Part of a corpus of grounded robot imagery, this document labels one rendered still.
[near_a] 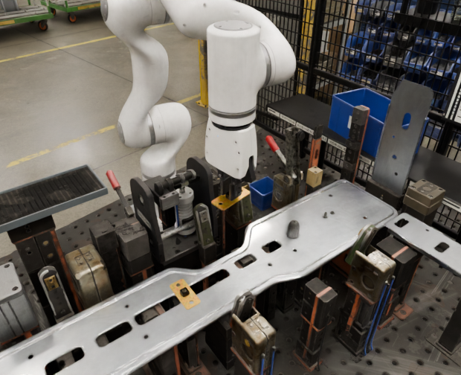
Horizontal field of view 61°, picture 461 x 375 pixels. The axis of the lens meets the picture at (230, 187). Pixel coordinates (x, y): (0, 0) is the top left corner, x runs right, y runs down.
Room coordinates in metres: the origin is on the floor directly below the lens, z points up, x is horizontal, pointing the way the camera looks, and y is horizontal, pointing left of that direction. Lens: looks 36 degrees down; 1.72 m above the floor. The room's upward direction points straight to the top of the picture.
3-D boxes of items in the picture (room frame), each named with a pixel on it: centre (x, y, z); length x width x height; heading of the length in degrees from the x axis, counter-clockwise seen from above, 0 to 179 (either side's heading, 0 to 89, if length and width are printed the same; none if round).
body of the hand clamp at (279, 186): (1.00, -0.17, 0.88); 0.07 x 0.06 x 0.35; 36
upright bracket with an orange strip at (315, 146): (1.05, -0.26, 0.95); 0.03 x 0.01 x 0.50; 126
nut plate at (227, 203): (0.65, 0.00, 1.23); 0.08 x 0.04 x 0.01; 136
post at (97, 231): (0.71, 0.31, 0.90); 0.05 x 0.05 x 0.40; 36
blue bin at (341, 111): (1.27, -0.51, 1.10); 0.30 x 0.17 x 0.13; 27
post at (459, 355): (0.65, -0.62, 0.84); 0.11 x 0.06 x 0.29; 36
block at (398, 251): (0.76, -0.44, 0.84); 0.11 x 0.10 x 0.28; 36
